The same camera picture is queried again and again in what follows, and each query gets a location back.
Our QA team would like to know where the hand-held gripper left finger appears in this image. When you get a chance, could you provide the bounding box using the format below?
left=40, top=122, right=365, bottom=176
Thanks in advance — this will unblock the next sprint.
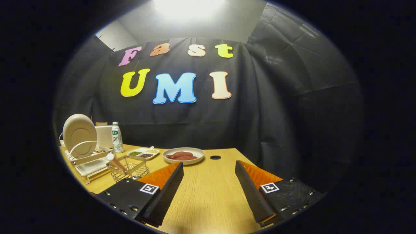
left=96, top=162, right=184, bottom=228

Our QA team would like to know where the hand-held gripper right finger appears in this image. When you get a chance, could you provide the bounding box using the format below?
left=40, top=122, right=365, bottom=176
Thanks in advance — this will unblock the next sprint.
left=235, top=160, right=326, bottom=228

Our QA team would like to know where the metal wire basket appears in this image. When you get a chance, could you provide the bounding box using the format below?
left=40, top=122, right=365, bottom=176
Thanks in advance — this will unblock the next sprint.
left=107, top=155, right=150, bottom=182

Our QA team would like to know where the spoon with pink striped handle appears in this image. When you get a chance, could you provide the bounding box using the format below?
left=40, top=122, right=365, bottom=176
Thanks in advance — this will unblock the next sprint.
left=107, top=153, right=126, bottom=173

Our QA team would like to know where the white wire dish rack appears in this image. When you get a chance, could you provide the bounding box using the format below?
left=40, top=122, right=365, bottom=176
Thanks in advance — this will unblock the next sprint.
left=58, top=132, right=114, bottom=185

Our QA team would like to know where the beige round plate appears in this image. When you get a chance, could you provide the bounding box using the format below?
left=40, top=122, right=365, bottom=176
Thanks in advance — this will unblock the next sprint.
left=62, top=114, right=98, bottom=159

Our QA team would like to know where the white divided condiment dish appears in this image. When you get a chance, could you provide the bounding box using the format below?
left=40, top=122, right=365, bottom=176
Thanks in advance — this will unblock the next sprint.
left=127, top=146, right=160, bottom=160

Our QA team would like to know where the grey shallow dish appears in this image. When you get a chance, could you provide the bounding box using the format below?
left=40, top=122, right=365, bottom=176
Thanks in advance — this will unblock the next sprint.
left=162, top=147, right=205, bottom=165

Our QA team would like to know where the white drink bottle green label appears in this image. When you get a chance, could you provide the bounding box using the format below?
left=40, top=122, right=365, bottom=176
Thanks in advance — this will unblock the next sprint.
left=111, top=122, right=124, bottom=153

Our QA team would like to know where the black backdrop cloth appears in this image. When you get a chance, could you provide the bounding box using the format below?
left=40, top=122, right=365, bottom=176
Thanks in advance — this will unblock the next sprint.
left=54, top=3, right=364, bottom=195

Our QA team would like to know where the white toaster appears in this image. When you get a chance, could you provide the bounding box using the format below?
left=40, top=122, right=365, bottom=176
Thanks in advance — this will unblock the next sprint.
left=94, top=125, right=114, bottom=150

